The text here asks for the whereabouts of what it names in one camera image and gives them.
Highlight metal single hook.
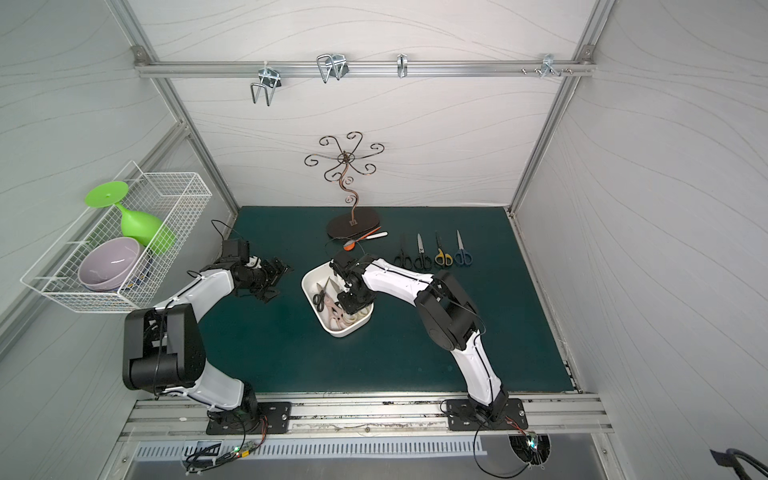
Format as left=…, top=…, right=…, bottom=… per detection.
left=396, top=54, right=408, bottom=79

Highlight aluminium front rail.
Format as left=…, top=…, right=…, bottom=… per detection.
left=119, top=392, right=613, bottom=441

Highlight green plastic goblet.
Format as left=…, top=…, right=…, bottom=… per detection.
left=85, top=181, right=176, bottom=255

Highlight metal double hook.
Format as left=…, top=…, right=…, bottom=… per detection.
left=316, top=53, right=349, bottom=84
left=250, top=65, right=282, bottom=106

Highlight blue handled scissors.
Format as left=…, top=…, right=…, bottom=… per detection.
left=454, top=230, right=473, bottom=267

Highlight green table mat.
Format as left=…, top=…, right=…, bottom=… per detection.
left=200, top=206, right=572, bottom=393

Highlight black handled steel scissors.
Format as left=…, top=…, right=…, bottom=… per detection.
left=413, top=234, right=432, bottom=271

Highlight orange spoon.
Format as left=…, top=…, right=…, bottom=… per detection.
left=343, top=227, right=381, bottom=251

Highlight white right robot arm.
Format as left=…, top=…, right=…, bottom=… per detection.
left=330, top=252, right=508, bottom=422

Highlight all black scissors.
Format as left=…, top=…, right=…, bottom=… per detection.
left=393, top=235, right=413, bottom=270

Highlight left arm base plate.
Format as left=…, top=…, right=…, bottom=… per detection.
left=205, top=402, right=293, bottom=435

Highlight small black handled scissors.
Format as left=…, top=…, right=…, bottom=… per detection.
left=312, top=278, right=334, bottom=313

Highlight aluminium rail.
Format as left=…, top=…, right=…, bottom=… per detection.
left=135, top=49, right=597, bottom=80
left=119, top=392, right=613, bottom=441

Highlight white wire basket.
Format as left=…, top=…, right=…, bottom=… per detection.
left=21, top=169, right=212, bottom=314

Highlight white storage box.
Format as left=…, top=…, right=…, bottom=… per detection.
left=301, top=262, right=374, bottom=338

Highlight bronze jewelry tree stand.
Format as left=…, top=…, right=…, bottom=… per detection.
left=303, top=131, right=386, bottom=240

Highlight pink kitchen scissors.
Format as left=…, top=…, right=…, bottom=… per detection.
left=329, top=307, right=356, bottom=331

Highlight lilac bowl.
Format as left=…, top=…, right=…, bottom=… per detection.
left=78, top=237, right=145, bottom=292

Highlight yellow handled scissors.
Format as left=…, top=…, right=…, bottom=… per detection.
left=434, top=232, right=454, bottom=267

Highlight cream kitchen scissors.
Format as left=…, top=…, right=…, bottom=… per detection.
left=349, top=304, right=373, bottom=322

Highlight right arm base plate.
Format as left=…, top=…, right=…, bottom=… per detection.
left=439, top=398, right=529, bottom=432

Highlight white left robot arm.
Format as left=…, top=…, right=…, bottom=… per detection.
left=122, top=256, right=291, bottom=418

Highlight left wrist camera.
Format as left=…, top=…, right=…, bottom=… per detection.
left=218, top=239, right=250, bottom=269

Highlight aluminium top rail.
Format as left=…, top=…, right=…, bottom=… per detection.
left=135, top=49, right=597, bottom=80

